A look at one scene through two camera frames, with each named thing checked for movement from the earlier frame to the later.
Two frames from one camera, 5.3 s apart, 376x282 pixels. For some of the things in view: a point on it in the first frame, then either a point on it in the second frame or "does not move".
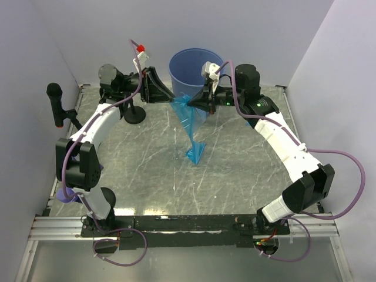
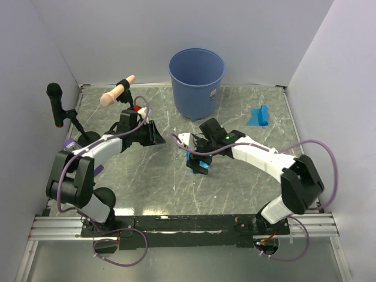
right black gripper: x=205 y=99 to x=198 y=142
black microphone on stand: x=54 y=92 does not move
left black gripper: x=152 y=89 to x=154 y=136
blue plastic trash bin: x=185 y=67 does not move
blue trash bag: x=192 y=118 to x=198 y=164
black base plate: x=181 y=231 does not move
